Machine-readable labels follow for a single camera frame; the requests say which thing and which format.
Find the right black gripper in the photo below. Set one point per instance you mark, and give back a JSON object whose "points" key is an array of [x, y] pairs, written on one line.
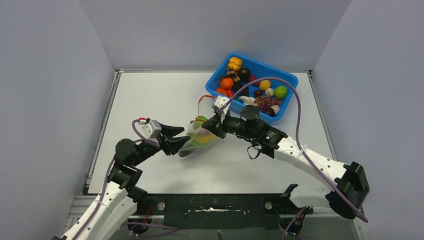
{"points": [[217, 123]]}

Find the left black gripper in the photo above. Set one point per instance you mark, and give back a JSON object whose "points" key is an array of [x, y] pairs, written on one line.
{"points": [[173, 144]]}

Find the dark purple toy eggplant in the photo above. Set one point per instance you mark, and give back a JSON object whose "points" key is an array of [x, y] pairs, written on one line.
{"points": [[188, 153]]}

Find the green toy mango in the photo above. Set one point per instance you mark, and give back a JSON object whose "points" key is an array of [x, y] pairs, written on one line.
{"points": [[198, 121]]}

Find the light purple toy eggplant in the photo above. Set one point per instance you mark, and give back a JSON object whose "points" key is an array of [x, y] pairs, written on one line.
{"points": [[198, 131]]}

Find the yellow toy banana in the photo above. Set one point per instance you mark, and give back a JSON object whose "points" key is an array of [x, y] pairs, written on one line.
{"points": [[205, 138]]}

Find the clear zip bag orange zipper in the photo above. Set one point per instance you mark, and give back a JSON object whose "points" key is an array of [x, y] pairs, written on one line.
{"points": [[192, 143]]}

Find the green toy chayote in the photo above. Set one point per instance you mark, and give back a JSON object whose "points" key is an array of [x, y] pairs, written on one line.
{"points": [[280, 92]]}

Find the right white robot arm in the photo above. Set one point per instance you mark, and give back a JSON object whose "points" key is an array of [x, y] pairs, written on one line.
{"points": [[345, 186]]}

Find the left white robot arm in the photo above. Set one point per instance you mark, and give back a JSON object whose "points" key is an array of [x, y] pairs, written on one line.
{"points": [[119, 196]]}

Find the brown toy shiitake mushroom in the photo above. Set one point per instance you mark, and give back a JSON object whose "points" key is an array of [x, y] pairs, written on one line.
{"points": [[268, 111]]}

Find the red toy grapes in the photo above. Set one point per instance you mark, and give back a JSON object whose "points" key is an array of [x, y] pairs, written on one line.
{"points": [[265, 101]]}

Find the white toy mushroom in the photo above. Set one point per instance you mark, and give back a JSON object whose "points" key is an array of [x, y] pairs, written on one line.
{"points": [[247, 100]]}

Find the dark dried date toy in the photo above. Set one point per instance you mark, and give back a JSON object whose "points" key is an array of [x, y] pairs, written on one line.
{"points": [[257, 93]]}

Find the white toy garlic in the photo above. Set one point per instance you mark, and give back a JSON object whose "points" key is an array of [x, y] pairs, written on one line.
{"points": [[269, 92]]}

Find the orange red toy carrot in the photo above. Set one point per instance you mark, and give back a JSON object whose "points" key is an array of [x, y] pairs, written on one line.
{"points": [[229, 92]]}

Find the magenta toy sweet potato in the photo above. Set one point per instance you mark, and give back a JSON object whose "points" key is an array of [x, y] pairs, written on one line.
{"points": [[253, 78]]}

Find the brown longan cluster toy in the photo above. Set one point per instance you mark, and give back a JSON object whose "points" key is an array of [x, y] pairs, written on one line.
{"points": [[234, 75]]}

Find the orange toy tangerine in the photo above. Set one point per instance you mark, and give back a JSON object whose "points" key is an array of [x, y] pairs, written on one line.
{"points": [[221, 91]]}

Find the blue plastic bin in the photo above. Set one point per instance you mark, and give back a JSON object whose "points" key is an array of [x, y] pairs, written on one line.
{"points": [[259, 70]]}

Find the round orange toy fruit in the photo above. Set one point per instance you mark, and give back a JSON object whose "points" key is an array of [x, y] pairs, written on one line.
{"points": [[226, 83]]}

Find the dark plum toy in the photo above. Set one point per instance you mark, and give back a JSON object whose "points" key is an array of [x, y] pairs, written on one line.
{"points": [[244, 74]]}

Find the orange toy pumpkin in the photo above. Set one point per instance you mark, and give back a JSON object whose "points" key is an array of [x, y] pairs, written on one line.
{"points": [[234, 64]]}

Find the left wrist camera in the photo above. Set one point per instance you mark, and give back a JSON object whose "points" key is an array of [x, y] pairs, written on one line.
{"points": [[151, 128]]}

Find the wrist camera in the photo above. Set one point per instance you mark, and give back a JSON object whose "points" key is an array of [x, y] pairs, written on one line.
{"points": [[221, 107], [151, 128]]}

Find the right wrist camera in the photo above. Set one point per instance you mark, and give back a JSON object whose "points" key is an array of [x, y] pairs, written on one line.
{"points": [[221, 107]]}

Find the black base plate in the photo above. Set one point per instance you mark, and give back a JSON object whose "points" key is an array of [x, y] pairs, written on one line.
{"points": [[221, 220]]}

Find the aluminium frame rail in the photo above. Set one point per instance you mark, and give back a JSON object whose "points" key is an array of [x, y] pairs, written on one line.
{"points": [[284, 203]]}

